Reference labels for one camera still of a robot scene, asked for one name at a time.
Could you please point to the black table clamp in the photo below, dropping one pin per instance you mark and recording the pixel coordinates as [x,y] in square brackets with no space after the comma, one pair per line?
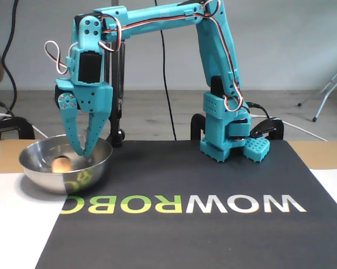
[22,123]
[196,126]
[272,124]

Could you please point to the metal bowl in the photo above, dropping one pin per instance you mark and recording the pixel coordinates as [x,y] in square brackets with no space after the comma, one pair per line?
[45,179]

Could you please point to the white metal stand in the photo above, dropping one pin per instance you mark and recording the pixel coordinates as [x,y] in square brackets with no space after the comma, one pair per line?
[320,104]

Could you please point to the black mat with WOWROBO print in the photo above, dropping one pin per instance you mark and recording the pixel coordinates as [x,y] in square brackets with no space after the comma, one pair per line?
[185,246]

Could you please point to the white paper sheet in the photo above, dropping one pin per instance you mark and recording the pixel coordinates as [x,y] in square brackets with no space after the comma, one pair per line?
[11,224]
[336,185]

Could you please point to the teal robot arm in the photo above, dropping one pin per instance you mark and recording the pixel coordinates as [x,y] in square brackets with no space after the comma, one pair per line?
[218,129]

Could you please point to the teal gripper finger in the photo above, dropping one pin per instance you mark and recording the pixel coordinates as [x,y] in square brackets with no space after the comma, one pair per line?
[95,129]
[71,126]

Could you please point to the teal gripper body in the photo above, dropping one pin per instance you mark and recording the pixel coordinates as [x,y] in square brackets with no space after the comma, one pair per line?
[92,98]

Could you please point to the wooden ball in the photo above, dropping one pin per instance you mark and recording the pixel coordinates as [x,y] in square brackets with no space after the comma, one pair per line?
[61,166]

